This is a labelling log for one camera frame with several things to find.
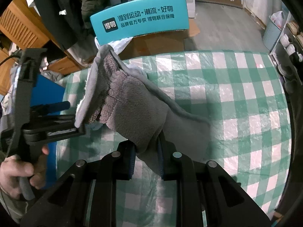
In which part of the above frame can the olive green jacket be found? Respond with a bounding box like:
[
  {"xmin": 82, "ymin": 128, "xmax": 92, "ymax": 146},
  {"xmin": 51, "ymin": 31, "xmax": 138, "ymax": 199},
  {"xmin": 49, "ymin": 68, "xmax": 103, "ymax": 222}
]
[{"xmin": 81, "ymin": 0, "xmax": 125, "ymax": 24}]

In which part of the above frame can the brown cardboard box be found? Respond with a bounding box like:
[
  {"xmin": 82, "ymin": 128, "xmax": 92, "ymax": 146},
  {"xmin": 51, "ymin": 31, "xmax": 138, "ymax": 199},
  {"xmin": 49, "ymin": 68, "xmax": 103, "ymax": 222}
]
[{"xmin": 122, "ymin": 18, "xmax": 202, "ymax": 60}]

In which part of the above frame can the metal shoe rack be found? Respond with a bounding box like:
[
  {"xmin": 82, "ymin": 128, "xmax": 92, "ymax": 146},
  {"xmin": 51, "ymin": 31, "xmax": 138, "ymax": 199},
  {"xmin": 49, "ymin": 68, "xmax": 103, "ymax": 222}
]
[{"xmin": 270, "ymin": 12, "xmax": 303, "ymax": 96}]

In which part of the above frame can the white red plastic bag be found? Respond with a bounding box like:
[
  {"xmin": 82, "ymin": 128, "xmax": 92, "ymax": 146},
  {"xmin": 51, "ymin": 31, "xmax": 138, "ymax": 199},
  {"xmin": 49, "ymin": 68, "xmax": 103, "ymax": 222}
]
[{"xmin": 269, "ymin": 11, "xmax": 285, "ymax": 27}]

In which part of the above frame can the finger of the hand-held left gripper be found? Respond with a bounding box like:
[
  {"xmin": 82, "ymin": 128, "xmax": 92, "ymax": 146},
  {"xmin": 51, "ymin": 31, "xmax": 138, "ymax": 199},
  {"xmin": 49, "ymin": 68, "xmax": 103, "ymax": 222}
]
[{"xmin": 30, "ymin": 101, "xmax": 71, "ymax": 117}]

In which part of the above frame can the light blue bin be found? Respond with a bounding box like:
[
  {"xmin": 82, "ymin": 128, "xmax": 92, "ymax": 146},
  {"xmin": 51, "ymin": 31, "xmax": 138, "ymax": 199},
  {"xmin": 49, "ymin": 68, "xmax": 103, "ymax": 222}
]
[{"xmin": 262, "ymin": 21, "xmax": 286, "ymax": 52}]

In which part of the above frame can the wooden wardrobe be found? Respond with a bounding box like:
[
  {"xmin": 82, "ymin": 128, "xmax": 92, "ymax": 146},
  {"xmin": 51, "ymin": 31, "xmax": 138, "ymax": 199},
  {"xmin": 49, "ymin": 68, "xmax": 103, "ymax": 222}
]
[{"xmin": 0, "ymin": 0, "xmax": 82, "ymax": 77}]

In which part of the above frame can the group of shoes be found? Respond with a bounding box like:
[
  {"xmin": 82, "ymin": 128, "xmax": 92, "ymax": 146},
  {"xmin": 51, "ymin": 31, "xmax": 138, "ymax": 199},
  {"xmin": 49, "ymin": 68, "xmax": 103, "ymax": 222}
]
[{"xmin": 279, "ymin": 21, "xmax": 303, "ymax": 76}]

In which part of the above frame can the blue cardboard box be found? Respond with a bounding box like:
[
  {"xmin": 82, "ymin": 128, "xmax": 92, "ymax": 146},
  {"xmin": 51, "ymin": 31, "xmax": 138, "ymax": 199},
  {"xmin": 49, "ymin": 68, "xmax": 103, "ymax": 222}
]
[{"xmin": 32, "ymin": 75, "xmax": 66, "ymax": 115}]

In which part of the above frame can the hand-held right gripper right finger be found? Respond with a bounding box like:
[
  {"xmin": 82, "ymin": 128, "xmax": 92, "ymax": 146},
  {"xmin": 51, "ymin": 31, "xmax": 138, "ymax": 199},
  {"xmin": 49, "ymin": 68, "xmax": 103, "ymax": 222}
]
[{"xmin": 157, "ymin": 132, "xmax": 271, "ymax": 227}]

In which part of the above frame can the black jacket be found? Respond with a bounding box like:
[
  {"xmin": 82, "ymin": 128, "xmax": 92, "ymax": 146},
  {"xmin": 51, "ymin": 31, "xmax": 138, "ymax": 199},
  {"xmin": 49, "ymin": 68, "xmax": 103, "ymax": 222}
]
[{"xmin": 30, "ymin": 0, "xmax": 95, "ymax": 51}]

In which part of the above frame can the grey fleece sock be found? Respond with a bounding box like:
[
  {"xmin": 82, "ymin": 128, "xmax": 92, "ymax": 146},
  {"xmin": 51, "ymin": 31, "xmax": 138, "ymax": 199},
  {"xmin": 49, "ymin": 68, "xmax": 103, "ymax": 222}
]
[{"xmin": 74, "ymin": 44, "xmax": 212, "ymax": 155}]

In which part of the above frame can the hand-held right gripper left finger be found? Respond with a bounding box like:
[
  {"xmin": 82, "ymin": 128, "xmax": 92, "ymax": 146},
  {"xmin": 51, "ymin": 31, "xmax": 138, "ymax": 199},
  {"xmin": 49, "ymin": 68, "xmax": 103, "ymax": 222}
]
[{"xmin": 21, "ymin": 142, "xmax": 137, "ymax": 227}]

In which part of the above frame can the grey clothing pile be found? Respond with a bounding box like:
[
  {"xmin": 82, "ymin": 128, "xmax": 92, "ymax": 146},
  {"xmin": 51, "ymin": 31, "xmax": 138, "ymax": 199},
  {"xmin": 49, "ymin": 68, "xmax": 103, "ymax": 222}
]
[{"xmin": 40, "ymin": 56, "xmax": 65, "ymax": 82}]

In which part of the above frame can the person's left hand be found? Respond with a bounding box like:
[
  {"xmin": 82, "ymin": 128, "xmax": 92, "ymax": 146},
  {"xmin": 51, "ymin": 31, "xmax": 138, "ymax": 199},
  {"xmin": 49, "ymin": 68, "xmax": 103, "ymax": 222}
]
[{"xmin": 0, "ymin": 146, "xmax": 50, "ymax": 200}]

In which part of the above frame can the green checked tablecloth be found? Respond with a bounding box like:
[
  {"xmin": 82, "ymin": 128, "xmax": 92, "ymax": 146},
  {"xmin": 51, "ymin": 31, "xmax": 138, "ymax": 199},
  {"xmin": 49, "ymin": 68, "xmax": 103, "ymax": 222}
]
[{"xmin": 55, "ymin": 50, "xmax": 293, "ymax": 227}]

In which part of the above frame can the teal box lid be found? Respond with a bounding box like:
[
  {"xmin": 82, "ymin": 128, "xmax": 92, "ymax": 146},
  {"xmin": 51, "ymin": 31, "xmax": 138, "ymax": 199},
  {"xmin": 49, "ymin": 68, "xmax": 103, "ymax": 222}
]
[{"xmin": 90, "ymin": 0, "xmax": 191, "ymax": 46}]

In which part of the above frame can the person's left forearm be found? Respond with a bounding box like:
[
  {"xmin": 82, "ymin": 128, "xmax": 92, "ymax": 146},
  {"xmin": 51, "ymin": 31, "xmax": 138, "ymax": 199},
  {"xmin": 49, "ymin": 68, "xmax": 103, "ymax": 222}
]
[{"xmin": 0, "ymin": 188, "xmax": 27, "ymax": 225}]

